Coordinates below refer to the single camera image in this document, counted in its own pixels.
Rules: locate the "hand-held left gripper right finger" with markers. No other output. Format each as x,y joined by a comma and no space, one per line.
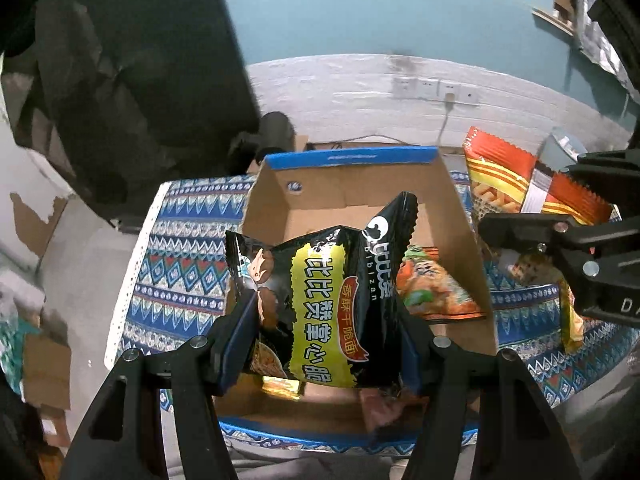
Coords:
411,370

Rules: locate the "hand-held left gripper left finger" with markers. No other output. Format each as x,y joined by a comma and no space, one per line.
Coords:
237,340

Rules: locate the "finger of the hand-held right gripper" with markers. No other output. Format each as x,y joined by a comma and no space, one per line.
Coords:
610,175
530,232

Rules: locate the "small yellow snack packet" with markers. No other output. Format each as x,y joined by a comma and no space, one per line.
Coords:
280,387

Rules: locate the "red striped snack packet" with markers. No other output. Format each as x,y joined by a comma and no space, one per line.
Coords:
500,170

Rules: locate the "orange noodle snack packet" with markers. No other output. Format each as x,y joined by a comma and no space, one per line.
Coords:
440,290

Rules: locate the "black yellow-label snack bag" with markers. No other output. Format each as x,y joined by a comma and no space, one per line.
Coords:
325,300

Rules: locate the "blue-rimmed cardboard box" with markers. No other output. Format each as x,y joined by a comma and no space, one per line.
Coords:
320,200

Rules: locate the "light blue trash bin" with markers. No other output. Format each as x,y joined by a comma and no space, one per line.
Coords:
557,150

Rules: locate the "blue patterned tablecloth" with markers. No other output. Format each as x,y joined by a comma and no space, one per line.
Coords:
175,260

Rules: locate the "silver foil curtain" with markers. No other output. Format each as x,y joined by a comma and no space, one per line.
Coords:
595,45

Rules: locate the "flat cardboard piece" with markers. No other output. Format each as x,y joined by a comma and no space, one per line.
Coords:
47,370

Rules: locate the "teal cloth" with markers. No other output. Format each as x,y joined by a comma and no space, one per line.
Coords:
15,347

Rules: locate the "large black softbox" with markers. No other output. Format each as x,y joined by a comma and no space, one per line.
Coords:
140,70

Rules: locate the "white wall socket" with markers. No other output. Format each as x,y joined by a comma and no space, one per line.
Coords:
428,90
449,89
469,95
405,88

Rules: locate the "wooden wall shelf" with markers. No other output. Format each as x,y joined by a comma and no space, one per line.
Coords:
552,20

